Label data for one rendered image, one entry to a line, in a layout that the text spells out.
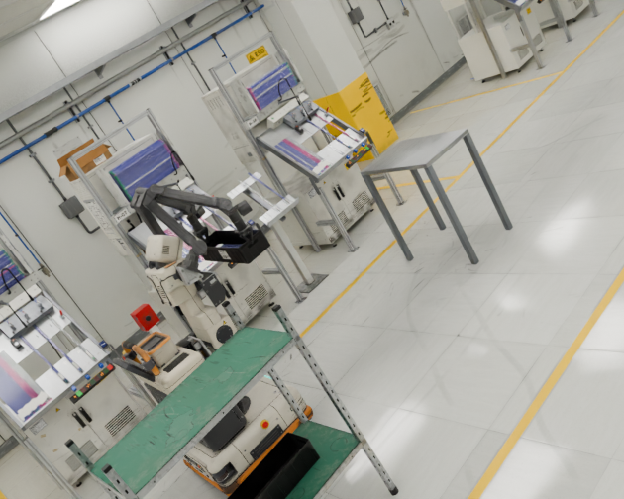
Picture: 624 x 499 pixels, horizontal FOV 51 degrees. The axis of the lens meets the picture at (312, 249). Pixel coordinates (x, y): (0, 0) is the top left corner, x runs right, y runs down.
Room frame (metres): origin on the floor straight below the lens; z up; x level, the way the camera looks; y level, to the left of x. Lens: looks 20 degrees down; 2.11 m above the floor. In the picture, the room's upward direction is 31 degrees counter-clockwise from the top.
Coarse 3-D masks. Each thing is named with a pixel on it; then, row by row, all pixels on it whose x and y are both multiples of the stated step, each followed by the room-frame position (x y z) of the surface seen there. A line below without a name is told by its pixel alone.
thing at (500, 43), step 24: (456, 0) 7.89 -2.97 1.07; (480, 0) 8.40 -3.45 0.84; (504, 0) 7.38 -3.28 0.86; (528, 0) 7.34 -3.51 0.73; (552, 0) 7.67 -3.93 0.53; (480, 24) 7.70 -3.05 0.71; (504, 24) 7.56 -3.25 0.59; (528, 24) 7.78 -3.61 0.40; (480, 48) 7.84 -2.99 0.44; (504, 48) 7.59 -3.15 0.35; (528, 48) 7.69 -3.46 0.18; (480, 72) 7.97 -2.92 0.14; (504, 72) 7.69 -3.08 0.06
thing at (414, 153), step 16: (400, 144) 4.70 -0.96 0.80; (416, 144) 4.48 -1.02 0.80; (432, 144) 4.29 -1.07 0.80; (448, 144) 4.11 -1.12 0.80; (384, 160) 4.53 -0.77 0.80; (400, 160) 4.33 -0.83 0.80; (416, 160) 4.14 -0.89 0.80; (432, 160) 4.01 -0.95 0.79; (480, 160) 4.18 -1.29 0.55; (368, 176) 4.58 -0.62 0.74; (416, 176) 4.76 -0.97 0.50; (432, 176) 3.98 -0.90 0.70; (480, 176) 4.20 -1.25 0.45; (496, 192) 4.18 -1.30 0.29; (384, 208) 4.58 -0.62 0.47; (432, 208) 4.76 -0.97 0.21; (448, 208) 3.98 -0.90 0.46; (496, 208) 4.19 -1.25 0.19; (400, 240) 4.58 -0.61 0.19; (464, 240) 3.98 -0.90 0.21
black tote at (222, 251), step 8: (216, 232) 4.00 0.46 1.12; (224, 232) 3.90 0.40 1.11; (232, 232) 3.81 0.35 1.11; (256, 232) 3.55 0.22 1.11; (216, 240) 3.99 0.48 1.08; (224, 240) 3.97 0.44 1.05; (232, 240) 3.87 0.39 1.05; (240, 240) 3.78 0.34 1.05; (256, 240) 3.47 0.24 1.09; (264, 240) 3.50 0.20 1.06; (208, 248) 3.76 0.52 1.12; (216, 248) 3.67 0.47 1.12; (224, 248) 3.57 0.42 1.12; (232, 248) 3.48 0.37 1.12; (240, 248) 3.43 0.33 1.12; (248, 248) 3.44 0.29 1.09; (256, 248) 3.46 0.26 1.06; (264, 248) 3.48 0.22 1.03; (208, 256) 3.85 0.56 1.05; (216, 256) 3.74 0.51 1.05; (224, 256) 3.64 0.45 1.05; (232, 256) 3.55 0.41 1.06; (240, 256) 3.46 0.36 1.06; (248, 256) 3.43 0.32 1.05; (256, 256) 3.45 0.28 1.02
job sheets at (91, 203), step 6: (90, 204) 5.30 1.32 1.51; (96, 204) 5.21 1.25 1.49; (90, 210) 5.38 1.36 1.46; (96, 210) 5.26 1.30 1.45; (96, 216) 5.34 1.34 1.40; (102, 216) 5.24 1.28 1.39; (102, 222) 5.31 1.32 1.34; (108, 222) 5.21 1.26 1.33; (108, 228) 5.29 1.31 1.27; (120, 240) 5.23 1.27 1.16; (126, 246) 5.20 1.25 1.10
